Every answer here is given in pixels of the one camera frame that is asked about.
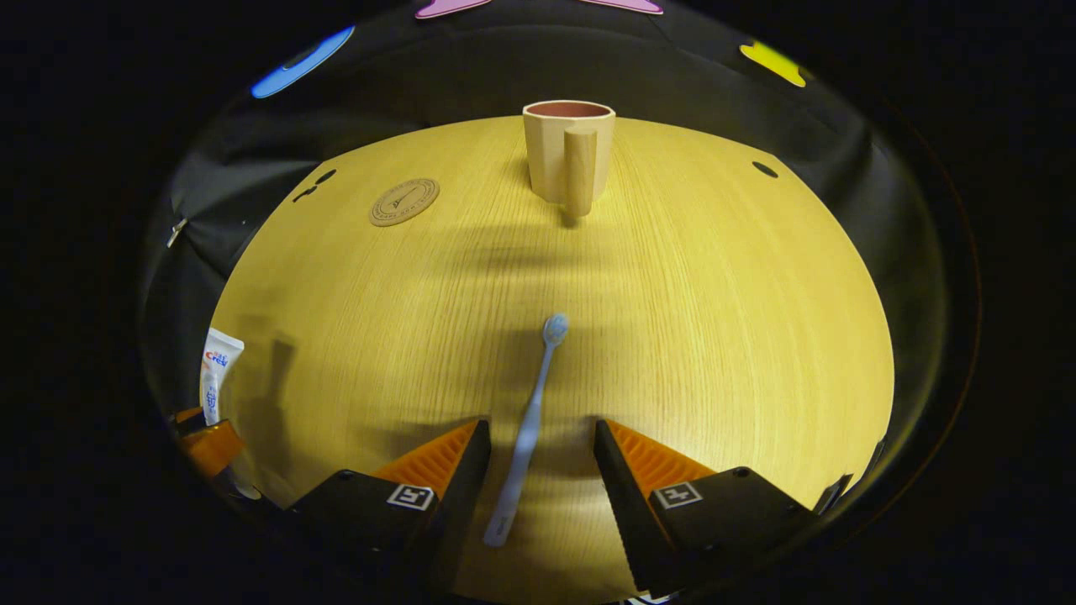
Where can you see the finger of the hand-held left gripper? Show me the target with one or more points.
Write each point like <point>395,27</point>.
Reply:
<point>189,420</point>
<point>214,449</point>

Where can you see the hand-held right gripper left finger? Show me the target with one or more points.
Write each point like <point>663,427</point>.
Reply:
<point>466,487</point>

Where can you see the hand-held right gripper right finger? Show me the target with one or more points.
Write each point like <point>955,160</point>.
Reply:
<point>622,496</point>

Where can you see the white toothpaste tube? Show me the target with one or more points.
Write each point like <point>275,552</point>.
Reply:
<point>220,361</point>

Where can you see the light blue toothbrush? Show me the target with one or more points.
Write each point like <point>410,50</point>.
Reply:
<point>530,428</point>

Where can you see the round brown coaster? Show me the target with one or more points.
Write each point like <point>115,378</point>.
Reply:
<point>404,202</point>

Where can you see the beige cup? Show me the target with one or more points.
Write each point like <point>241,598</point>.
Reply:
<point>551,155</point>

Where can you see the white clip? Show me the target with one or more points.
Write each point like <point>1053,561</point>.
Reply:
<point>176,233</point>

